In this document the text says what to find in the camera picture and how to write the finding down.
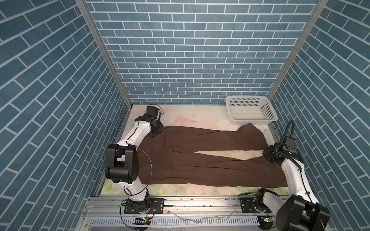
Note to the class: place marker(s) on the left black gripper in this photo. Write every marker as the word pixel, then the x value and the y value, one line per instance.
pixel 161 126

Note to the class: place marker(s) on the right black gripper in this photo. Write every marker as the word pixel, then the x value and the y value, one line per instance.
pixel 267 152

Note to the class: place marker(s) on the brown trousers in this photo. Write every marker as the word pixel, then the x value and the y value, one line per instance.
pixel 178 155

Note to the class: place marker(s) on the white plastic basket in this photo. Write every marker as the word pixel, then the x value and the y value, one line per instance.
pixel 250 109

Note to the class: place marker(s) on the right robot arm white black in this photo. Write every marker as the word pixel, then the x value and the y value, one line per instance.
pixel 302 210

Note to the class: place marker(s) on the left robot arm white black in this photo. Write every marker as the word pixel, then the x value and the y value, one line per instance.
pixel 122 164

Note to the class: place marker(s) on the right green circuit board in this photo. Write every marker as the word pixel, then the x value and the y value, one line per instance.
pixel 265 222

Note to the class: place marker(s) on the green circuit board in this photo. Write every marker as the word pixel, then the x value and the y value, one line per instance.
pixel 265 222
pixel 141 221

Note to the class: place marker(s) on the left green circuit board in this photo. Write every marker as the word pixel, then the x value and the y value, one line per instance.
pixel 141 221

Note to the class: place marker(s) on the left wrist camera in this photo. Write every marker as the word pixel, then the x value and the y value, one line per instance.
pixel 154 111

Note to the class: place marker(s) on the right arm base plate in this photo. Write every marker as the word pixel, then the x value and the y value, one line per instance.
pixel 249 205

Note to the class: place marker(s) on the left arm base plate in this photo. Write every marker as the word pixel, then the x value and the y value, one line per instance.
pixel 152 205

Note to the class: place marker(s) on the white slotted cable duct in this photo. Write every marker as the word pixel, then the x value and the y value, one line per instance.
pixel 175 222

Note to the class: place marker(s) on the aluminium front rail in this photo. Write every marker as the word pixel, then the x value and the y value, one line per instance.
pixel 108 206

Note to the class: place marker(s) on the left corner aluminium post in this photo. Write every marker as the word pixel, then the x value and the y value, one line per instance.
pixel 87 16

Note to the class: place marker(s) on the corner aluminium post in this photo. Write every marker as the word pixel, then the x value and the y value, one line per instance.
pixel 315 14
pixel 87 16

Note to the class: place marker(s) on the right corner aluminium post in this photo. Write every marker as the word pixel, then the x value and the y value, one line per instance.
pixel 315 14

